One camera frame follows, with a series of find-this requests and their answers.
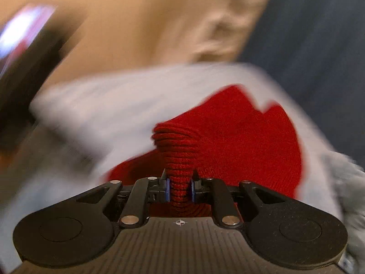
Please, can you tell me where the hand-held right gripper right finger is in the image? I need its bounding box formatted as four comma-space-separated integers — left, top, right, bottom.
190, 169, 289, 229

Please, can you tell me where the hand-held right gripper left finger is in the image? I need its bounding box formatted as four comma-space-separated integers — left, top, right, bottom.
76, 171, 172, 229

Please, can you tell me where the red knit sweater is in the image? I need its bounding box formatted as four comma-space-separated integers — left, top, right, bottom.
107, 84, 303, 216

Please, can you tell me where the light blue bed blanket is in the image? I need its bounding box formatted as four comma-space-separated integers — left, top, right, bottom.
0, 62, 347, 274

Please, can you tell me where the crumpled grey fleece blanket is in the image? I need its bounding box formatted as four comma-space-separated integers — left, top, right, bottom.
322, 151, 365, 274

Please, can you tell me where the black framed screen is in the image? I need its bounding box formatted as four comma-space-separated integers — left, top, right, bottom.
0, 2, 87, 156

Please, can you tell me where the dark blue curtain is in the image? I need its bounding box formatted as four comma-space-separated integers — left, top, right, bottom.
239, 0, 365, 160

